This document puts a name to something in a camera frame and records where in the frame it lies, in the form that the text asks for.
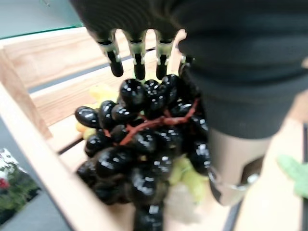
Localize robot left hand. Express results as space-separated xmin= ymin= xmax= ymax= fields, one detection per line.
xmin=68 ymin=0 xmax=308 ymax=206

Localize black grape bunch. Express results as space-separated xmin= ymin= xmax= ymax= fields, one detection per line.
xmin=75 ymin=73 xmax=212 ymax=231

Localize green grape bunch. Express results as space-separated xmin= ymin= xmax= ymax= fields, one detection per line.
xmin=76 ymin=83 xmax=210 ymax=205

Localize green fabric leaf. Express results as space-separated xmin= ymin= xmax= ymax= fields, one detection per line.
xmin=276 ymin=154 xmax=308 ymax=200

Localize light wooden slatted crate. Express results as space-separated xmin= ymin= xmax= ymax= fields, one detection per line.
xmin=0 ymin=26 xmax=308 ymax=231

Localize printed picture card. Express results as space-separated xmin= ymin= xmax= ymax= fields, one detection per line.
xmin=0 ymin=148 xmax=41 ymax=219

